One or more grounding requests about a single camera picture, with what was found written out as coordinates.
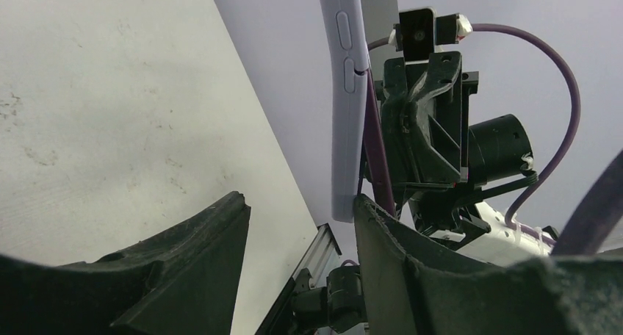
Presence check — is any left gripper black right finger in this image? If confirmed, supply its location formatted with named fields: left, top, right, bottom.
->
left=353, top=195, right=622, bottom=334

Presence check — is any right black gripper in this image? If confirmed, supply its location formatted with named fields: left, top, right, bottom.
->
left=380, top=51, right=469, bottom=206

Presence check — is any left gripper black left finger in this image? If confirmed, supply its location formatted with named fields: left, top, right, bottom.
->
left=1, top=192, right=251, bottom=334

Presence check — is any clear lilac phone case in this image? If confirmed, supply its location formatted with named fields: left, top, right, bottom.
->
left=320, top=0, right=369, bottom=223

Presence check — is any black smartphone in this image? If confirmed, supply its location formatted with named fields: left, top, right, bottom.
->
left=363, top=71, right=396, bottom=217

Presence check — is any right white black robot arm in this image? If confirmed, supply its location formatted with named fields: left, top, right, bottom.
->
left=377, top=51, right=555, bottom=266

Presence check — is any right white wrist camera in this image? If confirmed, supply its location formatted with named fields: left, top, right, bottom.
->
left=394, top=7, right=473, bottom=62

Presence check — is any aluminium table frame rail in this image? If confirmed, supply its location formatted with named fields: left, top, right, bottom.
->
left=255, top=223, right=342, bottom=335

